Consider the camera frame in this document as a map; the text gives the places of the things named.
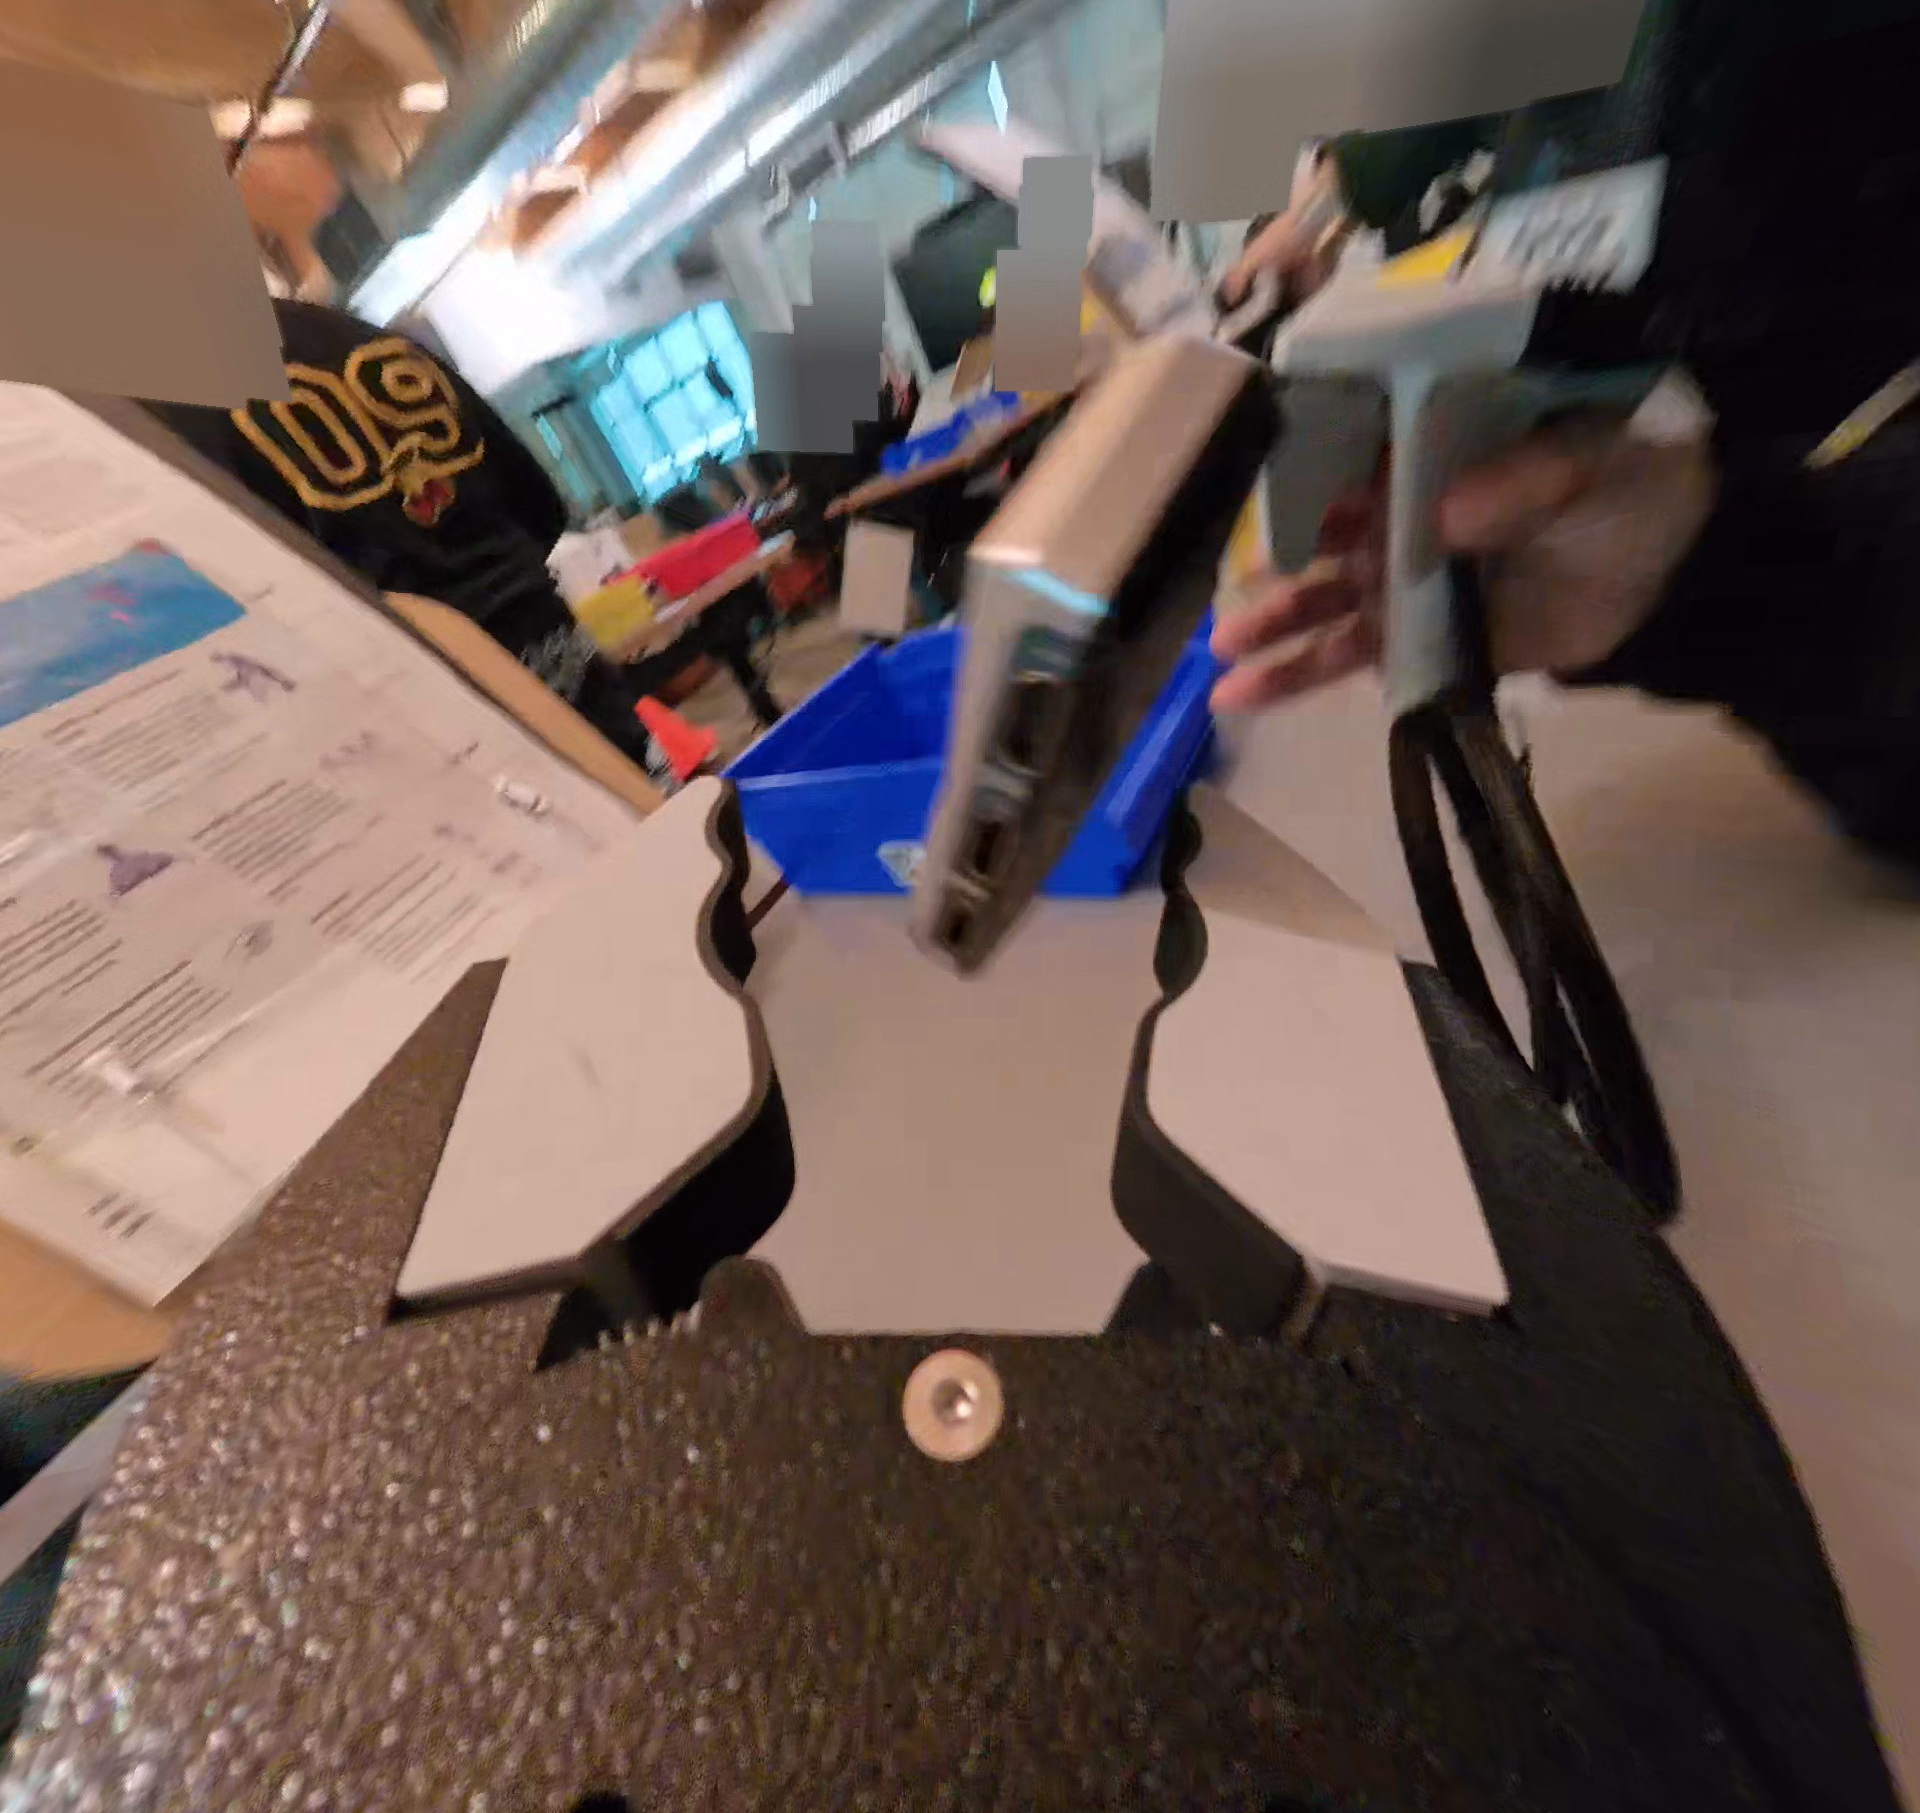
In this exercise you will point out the blue plastic bin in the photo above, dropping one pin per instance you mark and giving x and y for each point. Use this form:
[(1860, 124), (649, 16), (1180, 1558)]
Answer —
[(841, 808)]

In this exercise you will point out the grey desk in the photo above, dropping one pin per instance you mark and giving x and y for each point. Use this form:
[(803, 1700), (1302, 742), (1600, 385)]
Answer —
[(930, 1092)]

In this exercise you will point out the small yellow background bin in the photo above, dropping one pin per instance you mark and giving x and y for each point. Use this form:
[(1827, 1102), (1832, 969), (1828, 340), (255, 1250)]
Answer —
[(615, 621)]

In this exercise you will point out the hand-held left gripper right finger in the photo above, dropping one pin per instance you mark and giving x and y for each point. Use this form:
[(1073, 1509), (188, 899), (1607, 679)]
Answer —
[(1304, 1092)]

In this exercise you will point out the black silver switch box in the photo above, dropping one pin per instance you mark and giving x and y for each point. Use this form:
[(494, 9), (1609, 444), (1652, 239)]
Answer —
[(1094, 568)]

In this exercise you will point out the red cone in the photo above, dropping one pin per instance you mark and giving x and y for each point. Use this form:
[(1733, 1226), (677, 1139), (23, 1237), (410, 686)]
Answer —
[(677, 740)]

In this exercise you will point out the person's right hand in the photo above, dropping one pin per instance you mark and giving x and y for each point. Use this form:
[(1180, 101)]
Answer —
[(1304, 643)]

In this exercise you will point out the small blue background bin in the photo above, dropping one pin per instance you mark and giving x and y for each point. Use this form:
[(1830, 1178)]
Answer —
[(944, 447)]

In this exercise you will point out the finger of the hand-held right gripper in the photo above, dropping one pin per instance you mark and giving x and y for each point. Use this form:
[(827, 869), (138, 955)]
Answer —
[(1327, 479), (1396, 328)]

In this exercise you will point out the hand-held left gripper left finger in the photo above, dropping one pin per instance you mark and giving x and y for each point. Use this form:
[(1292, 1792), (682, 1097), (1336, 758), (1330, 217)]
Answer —
[(600, 1078)]

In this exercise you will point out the person's right forearm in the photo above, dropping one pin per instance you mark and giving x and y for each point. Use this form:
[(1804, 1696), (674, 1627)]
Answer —
[(1798, 612)]

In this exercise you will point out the silver ventilation duct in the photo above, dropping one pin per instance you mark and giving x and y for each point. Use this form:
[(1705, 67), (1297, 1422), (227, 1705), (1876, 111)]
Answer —
[(719, 74)]

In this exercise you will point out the red background bin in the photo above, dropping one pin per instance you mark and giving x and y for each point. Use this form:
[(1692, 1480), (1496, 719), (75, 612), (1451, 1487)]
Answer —
[(705, 560)]

